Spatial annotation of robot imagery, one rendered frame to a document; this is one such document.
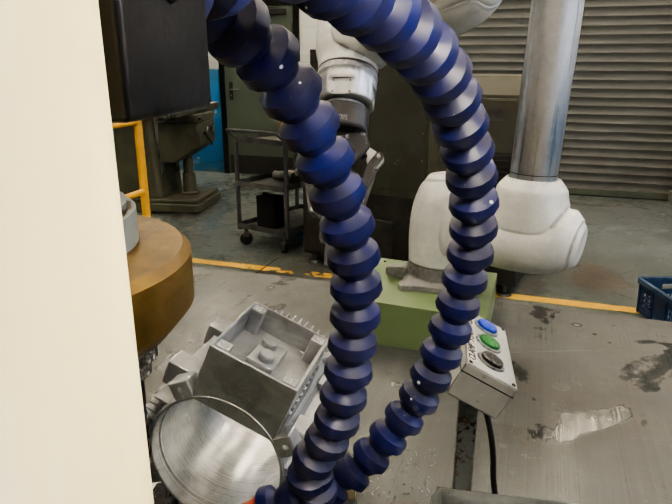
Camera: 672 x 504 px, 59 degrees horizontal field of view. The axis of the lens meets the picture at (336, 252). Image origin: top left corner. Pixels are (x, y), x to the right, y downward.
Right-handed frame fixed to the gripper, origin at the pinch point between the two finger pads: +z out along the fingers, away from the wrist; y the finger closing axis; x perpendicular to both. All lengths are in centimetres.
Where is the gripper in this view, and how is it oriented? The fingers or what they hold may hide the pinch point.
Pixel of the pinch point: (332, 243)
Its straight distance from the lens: 84.3
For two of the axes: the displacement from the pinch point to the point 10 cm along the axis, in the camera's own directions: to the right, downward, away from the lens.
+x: 1.6, 2.1, 9.6
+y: 9.8, 0.5, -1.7
